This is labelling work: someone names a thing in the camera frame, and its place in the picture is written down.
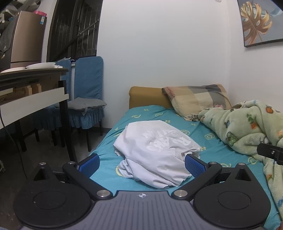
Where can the grey seat cushion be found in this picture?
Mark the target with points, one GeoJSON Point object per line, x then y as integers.
{"type": "Point", "coordinates": [86, 103]}

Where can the yellow bed headboard cushion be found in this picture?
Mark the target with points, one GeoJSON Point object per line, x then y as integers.
{"type": "Point", "coordinates": [146, 97]}

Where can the white crumpled paper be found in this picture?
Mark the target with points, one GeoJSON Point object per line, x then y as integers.
{"type": "Point", "coordinates": [63, 62]}

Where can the white bowl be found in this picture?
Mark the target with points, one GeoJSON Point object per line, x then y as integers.
{"type": "Point", "coordinates": [12, 70]}

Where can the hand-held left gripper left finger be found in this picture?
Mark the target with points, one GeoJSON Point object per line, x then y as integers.
{"type": "Point", "coordinates": [89, 164]}

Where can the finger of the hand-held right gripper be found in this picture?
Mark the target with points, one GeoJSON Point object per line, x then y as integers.
{"type": "Point", "coordinates": [270, 152]}

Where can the dark wooden table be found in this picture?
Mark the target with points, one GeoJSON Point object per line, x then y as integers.
{"type": "Point", "coordinates": [33, 75]}

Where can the bronze refrigerator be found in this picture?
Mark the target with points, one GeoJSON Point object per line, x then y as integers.
{"type": "Point", "coordinates": [26, 37]}

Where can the pink item on refrigerator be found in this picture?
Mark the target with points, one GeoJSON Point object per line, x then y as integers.
{"type": "Point", "coordinates": [41, 12]}

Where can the green cartoon fleece blanket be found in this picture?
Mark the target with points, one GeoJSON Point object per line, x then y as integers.
{"type": "Point", "coordinates": [243, 123]}

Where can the white plates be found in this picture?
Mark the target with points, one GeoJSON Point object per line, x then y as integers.
{"type": "Point", "coordinates": [41, 65]}

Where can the framed leaf wall picture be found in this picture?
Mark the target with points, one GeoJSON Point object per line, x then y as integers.
{"type": "Point", "coordinates": [258, 22]}

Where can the teal bed sheet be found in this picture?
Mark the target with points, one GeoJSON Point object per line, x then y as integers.
{"type": "Point", "coordinates": [143, 112]}

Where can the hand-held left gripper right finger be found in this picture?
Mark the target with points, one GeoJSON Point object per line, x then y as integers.
{"type": "Point", "coordinates": [194, 165]}

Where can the white printed t-shirt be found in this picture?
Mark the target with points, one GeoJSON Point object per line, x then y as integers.
{"type": "Point", "coordinates": [154, 159]}

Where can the blue covered chair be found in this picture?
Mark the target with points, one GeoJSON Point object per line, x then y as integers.
{"type": "Point", "coordinates": [88, 77]}

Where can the window with metal bars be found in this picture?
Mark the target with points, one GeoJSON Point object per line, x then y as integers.
{"type": "Point", "coordinates": [73, 28]}

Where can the plaid pillow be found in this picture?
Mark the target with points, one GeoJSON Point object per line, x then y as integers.
{"type": "Point", "coordinates": [199, 99]}

